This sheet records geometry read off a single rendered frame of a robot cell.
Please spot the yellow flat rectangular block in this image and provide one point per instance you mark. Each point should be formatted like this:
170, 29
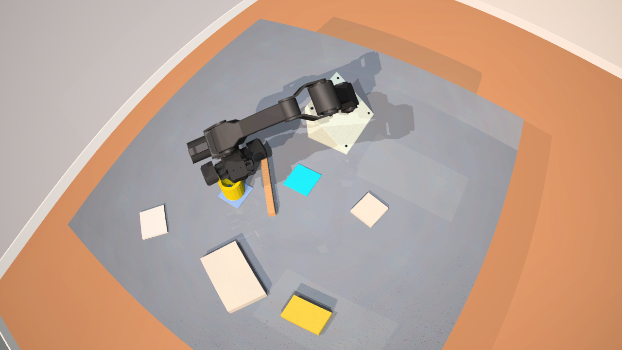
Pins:
306, 315

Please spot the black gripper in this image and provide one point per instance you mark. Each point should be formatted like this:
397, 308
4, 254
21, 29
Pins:
212, 173

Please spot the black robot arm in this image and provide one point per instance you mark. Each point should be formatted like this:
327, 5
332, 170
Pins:
221, 139

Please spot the wooden plank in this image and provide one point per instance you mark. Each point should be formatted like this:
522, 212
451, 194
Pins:
268, 187

